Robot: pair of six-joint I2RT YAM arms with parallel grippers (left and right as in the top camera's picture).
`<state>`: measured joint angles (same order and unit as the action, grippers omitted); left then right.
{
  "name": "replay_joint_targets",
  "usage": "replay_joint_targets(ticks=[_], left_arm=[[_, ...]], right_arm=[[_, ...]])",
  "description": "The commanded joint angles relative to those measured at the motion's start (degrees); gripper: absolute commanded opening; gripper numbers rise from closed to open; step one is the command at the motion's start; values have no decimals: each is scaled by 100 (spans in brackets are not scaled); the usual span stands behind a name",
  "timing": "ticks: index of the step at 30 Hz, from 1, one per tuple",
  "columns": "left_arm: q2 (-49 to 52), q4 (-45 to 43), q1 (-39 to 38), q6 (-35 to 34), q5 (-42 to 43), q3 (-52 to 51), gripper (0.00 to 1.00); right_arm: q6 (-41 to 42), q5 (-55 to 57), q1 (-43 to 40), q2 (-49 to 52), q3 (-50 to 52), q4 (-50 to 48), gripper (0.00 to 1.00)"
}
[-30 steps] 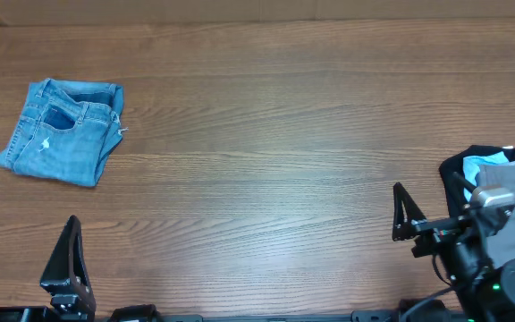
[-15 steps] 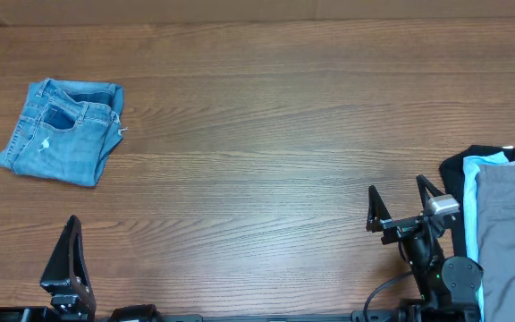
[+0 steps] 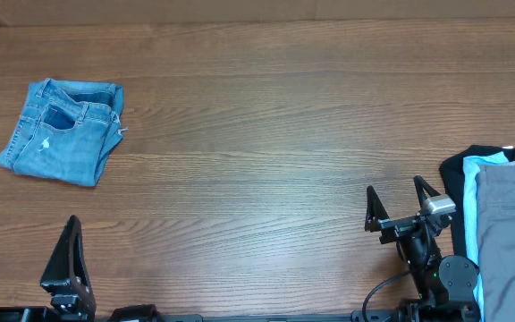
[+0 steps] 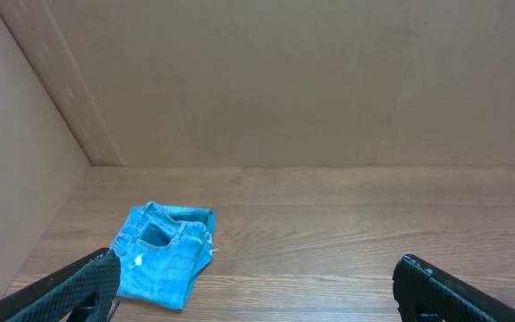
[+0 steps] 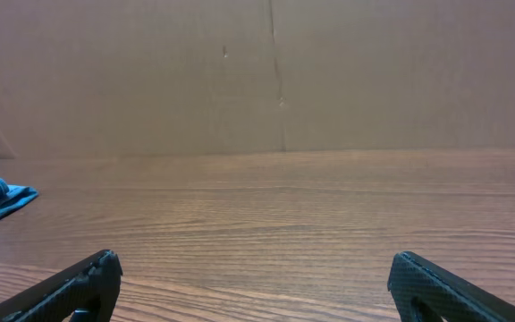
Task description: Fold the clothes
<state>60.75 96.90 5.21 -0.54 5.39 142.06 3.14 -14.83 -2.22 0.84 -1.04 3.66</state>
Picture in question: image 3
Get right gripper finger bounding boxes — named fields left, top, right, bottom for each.
left=413, top=175, right=440, bottom=208
left=364, top=186, right=390, bottom=233

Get blue denim jeans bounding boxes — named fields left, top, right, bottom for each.
left=0, top=78, right=127, bottom=187

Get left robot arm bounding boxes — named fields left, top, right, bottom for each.
left=0, top=215, right=97, bottom=322

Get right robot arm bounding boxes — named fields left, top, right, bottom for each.
left=351, top=175, right=479, bottom=322

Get black folded garment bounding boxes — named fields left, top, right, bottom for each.
left=439, top=145, right=515, bottom=256

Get light blue folded garment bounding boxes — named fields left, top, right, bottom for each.
left=462, top=152, right=509, bottom=322

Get grey folded garment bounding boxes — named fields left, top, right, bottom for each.
left=477, top=162, right=515, bottom=322

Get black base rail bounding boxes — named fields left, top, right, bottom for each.
left=95, top=309, right=480, bottom=322

